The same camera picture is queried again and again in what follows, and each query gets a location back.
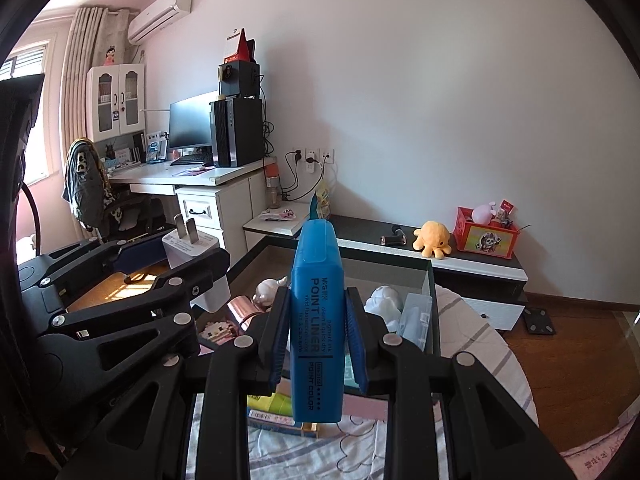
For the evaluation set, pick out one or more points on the pink mouse pad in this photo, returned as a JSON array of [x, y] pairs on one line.
[[190, 172]]

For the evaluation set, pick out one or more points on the black speaker box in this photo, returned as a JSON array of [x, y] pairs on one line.
[[240, 79]]

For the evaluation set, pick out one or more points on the black office chair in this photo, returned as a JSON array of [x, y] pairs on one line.
[[130, 215]]

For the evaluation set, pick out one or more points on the pale pink bedding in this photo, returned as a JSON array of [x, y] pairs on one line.
[[605, 450]]

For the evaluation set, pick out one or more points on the black keyboard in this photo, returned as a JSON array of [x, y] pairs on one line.
[[192, 160]]

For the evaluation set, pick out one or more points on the white charger plug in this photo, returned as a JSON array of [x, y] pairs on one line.
[[192, 247]]

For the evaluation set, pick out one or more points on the black white low cabinet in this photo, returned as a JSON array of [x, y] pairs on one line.
[[475, 275]]

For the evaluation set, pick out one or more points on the orange capped bottle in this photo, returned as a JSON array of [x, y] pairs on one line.
[[273, 187]]

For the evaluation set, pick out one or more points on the beige curtain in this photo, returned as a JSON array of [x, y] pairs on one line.
[[82, 85]]

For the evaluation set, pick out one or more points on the white bear figurine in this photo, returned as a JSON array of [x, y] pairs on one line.
[[385, 307]]

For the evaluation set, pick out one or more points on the black computer tower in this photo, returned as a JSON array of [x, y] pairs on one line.
[[237, 132]]

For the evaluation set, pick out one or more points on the pink box with dark inside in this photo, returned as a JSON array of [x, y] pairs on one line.
[[390, 265]]

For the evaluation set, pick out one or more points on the blue box on stand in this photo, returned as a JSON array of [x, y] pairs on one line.
[[156, 147]]

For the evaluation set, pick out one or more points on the white glass-door cabinet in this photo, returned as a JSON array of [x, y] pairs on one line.
[[116, 102]]

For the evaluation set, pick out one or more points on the yellow highlighter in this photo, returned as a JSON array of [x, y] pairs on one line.
[[270, 403]]

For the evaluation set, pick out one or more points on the rose gold cylinder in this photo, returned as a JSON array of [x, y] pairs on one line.
[[245, 310]]

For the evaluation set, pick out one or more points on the blue highlighter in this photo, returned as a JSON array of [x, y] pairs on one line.
[[317, 310]]

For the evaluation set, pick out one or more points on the white desk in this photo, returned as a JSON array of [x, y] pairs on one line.
[[215, 210]]

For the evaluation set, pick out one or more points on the small black roller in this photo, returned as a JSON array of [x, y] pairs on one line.
[[393, 236]]

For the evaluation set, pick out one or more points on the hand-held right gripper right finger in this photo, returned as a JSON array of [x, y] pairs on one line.
[[357, 345]]

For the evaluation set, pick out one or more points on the black floor scale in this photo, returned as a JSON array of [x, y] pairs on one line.
[[539, 321]]

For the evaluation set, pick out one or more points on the red desk calendar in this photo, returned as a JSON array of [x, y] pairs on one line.
[[242, 47]]

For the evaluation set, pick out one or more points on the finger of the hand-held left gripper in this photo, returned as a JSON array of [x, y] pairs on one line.
[[150, 305], [137, 255]]

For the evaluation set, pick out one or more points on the blue yellow snack bag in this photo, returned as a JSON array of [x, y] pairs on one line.
[[322, 202]]

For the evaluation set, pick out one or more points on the red storage box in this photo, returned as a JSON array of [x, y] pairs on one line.
[[487, 242]]

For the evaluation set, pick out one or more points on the pink white block figure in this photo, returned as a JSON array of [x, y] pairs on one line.
[[217, 331]]

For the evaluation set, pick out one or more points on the pink doll figure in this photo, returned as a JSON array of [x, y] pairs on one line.
[[110, 56]]

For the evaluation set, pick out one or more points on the dark jacket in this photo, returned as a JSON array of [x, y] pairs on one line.
[[85, 185]]

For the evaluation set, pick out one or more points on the window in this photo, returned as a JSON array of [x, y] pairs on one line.
[[27, 60]]

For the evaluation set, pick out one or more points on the clear plastic case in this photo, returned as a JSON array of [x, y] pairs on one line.
[[415, 322]]

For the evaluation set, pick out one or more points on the pink white packet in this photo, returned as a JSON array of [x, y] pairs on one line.
[[277, 215]]

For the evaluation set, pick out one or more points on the white wall outlets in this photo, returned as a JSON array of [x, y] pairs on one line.
[[312, 159]]

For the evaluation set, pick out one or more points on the black monitor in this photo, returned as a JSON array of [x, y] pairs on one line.
[[192, 122]]

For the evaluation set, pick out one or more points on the pink plush toy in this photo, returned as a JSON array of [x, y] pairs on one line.
[[483, 212]]

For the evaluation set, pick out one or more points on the white air conditioner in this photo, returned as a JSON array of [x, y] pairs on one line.
[[160, 15]]

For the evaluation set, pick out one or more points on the orange octopus plush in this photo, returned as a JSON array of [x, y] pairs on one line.
[[432, 240]]

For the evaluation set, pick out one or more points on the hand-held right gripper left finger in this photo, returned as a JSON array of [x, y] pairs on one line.
[[278, 345]]

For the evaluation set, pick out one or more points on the small blue orange carton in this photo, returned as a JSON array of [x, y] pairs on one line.
[[280, 422]]

